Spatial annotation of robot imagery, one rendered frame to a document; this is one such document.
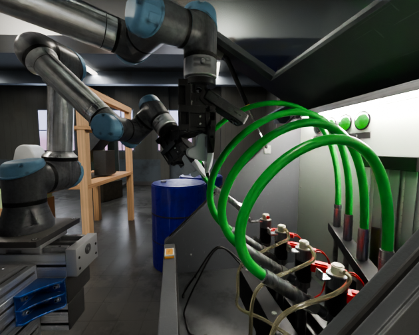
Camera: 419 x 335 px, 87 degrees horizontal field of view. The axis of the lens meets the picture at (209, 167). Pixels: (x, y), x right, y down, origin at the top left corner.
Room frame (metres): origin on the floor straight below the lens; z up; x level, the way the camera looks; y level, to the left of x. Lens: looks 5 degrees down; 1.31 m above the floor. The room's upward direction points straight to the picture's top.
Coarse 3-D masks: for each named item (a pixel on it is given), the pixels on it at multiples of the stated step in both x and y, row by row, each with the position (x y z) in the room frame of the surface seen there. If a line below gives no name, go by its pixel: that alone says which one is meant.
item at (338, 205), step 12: (240, 108) 0.62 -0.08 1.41; (252, 108) 0.61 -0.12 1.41; (228, 120) 0.63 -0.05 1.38; (324, 132) 0.57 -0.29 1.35; (336, 156) 0.56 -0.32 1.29; (336, 168) 0.56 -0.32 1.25; (204, 180) 0.64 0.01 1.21; (336, 180) 0.56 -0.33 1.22; (336, 192) 0.56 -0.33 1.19; (336, 204) 0.56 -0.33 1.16
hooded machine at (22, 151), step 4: (16, 148) 5.72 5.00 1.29; (20, 148) 5.71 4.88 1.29; (24, 148) 5.71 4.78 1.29; (28, 148) 5.72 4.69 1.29; (32, 148) 5.78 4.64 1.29; (36, 148) 5.92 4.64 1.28; (40, 148) 6.07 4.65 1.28; (16, 152) 5.70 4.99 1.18; (20, 152) 5.71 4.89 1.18; (24, 152) 5.71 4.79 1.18; (28, 152) 5.72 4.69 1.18; (32, 152) 5.73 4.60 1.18; (36, 152) 5.85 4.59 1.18; (40, 152) 6.00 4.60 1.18; (44, 152) 6.15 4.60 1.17; (16, 156) 5.70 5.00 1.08; (20, 156) 5.71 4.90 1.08; (24, 156) 5.71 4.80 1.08; (28, 156) 5.72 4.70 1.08; (32, 156) 5.72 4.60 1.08; (36, 156) 5.80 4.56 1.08; (40, 156) 5.94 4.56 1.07
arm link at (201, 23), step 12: (192, 12) 0.47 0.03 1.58; (204, 12) 0.48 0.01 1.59; (192, 24) 0.46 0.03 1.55; (204, 24) 0.48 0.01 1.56; (216, 24) 0.50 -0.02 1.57; (192, 36) 0.47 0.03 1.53; (204, 36) 0.48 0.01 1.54; (216, 36) 0.51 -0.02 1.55; (192, 48) 0.49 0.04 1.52; (204, 48) 0.48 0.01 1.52; (216, 48) 0.51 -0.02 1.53
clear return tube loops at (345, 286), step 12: (288, 240) 0.41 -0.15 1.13; (264, 252) 0.40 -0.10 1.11; (312, 252) 0.35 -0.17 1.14; (240, 264) 0.40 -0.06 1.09; (348, 276) 0.27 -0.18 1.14; (252, 300) 0.31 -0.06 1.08; (312, 300) 0.26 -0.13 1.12; (324, 300) 0.26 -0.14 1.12; (252, 312) 0.31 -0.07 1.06; (288, 312) 0.25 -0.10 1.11; (252, 324) 0.31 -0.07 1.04; (276, 324) 0.25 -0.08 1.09
